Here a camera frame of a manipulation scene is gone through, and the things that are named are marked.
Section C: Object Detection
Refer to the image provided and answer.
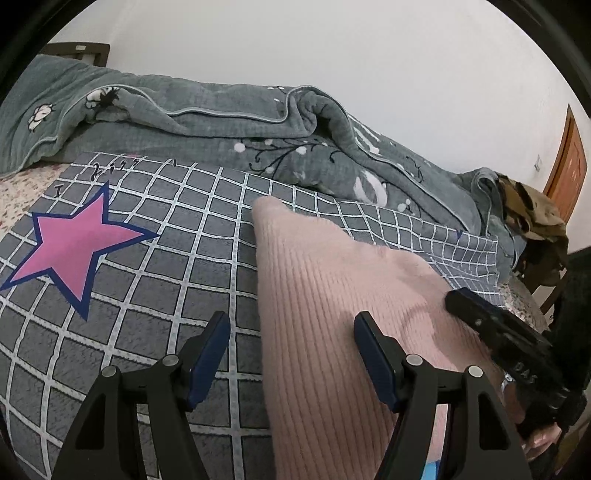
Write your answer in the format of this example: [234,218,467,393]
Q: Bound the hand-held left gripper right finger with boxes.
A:
[353,311,534,480]

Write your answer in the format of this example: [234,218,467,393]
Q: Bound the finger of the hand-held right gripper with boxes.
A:
[444,287,513,356]

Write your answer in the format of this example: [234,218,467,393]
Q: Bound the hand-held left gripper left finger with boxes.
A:
[53,310,232,480]

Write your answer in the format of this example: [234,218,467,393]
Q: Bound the pink knit sweater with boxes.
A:
[252,196,522,480]

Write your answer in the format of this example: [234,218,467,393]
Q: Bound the brown clothes pile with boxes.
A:
[496,178,570,287]

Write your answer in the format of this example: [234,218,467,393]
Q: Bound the person's right hand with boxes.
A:
[502,374,564,462]

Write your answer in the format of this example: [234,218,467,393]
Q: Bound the dark wooden chair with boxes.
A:
[524,249,571,317]

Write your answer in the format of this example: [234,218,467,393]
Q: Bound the grey checked star blanket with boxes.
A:
[0,150,502,480]

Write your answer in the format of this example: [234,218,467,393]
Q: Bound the orange wooden door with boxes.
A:
[542,104,591,224]

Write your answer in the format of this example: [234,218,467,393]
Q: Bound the grey floral quilt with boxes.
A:
[0,54,527,271]

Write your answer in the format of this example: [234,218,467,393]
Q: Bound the dark wooden headboard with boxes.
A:
[46,42,110,66]

